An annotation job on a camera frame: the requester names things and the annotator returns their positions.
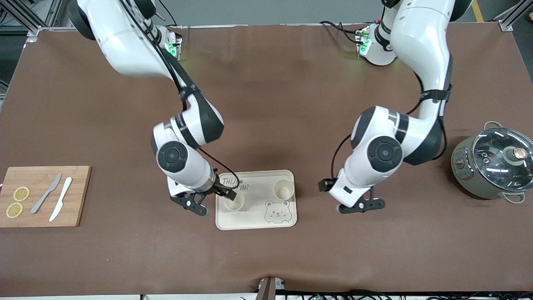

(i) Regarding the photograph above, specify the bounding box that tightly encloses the brown table cover mat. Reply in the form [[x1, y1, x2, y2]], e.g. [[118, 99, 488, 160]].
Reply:
[[0, 23, 533, 297]]

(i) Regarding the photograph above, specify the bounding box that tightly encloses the black right base cable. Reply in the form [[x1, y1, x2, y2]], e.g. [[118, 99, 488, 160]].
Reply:
[[164, 0, 188, 30]]

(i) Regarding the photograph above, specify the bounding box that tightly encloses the white plastic knife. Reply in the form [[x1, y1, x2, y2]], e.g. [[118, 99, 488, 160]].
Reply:
[[49, 177, 73, 222]]

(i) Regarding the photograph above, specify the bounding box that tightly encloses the white plastic cup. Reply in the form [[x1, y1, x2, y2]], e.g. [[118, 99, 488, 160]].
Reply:
[[273, 180, 294, 200], [224, 190, 245, 211]]

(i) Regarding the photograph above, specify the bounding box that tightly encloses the grey plastic knife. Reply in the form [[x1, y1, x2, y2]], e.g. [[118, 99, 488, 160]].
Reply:
[[30, 173, 62, 215]]

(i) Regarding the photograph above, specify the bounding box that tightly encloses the aluminium frame profile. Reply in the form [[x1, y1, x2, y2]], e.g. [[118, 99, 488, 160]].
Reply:
[[0, 0, 63, 37], [498, 0, 533, 32]]

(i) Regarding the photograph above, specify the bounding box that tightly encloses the wooden cutting board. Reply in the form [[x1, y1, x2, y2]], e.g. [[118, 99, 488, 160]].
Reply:
[[0, 166, 92, 228]]

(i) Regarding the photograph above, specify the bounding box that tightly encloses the cream bear print tray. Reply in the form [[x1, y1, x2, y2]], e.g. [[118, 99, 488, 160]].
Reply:
[[215, 170, 298, 230]]

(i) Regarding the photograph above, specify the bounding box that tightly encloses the black base cable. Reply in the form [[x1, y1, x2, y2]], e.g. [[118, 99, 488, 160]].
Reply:
[[320, 20, 364, 44], [164, 0, 188, 30]]

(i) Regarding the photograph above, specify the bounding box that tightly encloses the grey pot glass lid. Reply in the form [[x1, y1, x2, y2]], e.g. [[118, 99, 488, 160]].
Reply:
[[451, 121, 533, 205]]

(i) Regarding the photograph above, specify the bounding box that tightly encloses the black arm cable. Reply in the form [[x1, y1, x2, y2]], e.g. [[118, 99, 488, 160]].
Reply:
[[331, 71, 448, 182], [121, 0, 240, 192]]

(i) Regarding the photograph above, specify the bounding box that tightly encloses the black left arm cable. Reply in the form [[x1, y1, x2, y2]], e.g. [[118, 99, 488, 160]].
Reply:
[[331, 71, 448, 182]]

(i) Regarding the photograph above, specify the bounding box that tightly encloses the black left base cable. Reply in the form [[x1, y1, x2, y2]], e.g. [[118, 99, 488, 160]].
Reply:
[[320, 20, 364, 44]]

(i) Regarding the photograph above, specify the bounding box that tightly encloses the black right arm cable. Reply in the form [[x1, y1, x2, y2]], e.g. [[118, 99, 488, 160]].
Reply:
[[121, 0, 240, 192]]

